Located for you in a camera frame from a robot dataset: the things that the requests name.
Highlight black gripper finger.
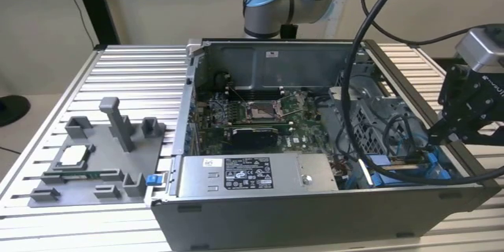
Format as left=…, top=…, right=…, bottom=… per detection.
left=428, top=112, right=462, bottom=146
left=460, top=121, right=504, bottom=146

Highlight blue disk wire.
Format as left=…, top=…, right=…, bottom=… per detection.
left=393, top=132, right=432, bottom=158

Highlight black disk wire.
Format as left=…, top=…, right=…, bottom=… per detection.
left=381, top=112, right=426, bottom=153

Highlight blue disk carrier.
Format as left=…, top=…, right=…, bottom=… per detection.
left=358, top=148, right=453, bottom=188

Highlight grey metal disk bay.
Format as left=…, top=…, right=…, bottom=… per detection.
left=328, top=70, right=420, bottom=158

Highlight black RAM slot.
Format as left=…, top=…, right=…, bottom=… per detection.
left=226, top=86, right=285, bottom=92
left=232, top=121, right=288, bottom=126
left=229, top=91, right=285, bottom=99
left=232, top=117, right=288, bottom=122

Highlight green motherboard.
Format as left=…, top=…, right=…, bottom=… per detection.
left=194, top=86, right=329, bottom=157

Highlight metal socket cover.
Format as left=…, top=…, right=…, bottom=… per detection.
left=277, top=91, right=309, bottom=117

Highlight CPU socket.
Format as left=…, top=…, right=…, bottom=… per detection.
left=244, top=100, right=285, bottom=120

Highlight black graphics card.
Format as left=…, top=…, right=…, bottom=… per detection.
left=229, top=126, right=280, bottom=149

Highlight silver power supply unit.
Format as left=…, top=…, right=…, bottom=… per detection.
left=176, top=153, right=340, bottom=200

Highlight dark grey PC case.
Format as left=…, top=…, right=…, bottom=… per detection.
left=150, top=38, right=502, bottom=252

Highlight grey parts rack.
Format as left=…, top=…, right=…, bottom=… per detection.
left=26, top=97, right=168, bottom=208

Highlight green RAM stick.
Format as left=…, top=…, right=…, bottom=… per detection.
left=42, top=169, right=118, bottom=178

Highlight silver CPU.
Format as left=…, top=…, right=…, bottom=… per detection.
left=57, top=146, right=90, bottom=166

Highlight black round stand foot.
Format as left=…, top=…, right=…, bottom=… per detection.
left=0, top=94, right=32, bottom=127

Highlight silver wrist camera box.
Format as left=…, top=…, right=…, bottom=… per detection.
left=454, top=26, right=504, bottom=73

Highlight red yellow wire bundle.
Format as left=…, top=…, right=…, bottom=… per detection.
left=329, top=157, right=354, bottom=189

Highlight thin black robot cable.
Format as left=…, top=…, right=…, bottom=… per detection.
left=360, top=0, right=489, bottom=45

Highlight thin wire locking lever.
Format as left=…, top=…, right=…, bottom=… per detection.
left=229, top=86, right=253, bottom=104

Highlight black upright post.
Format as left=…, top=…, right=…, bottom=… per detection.
left=69, top=0, right=121, bottom=47

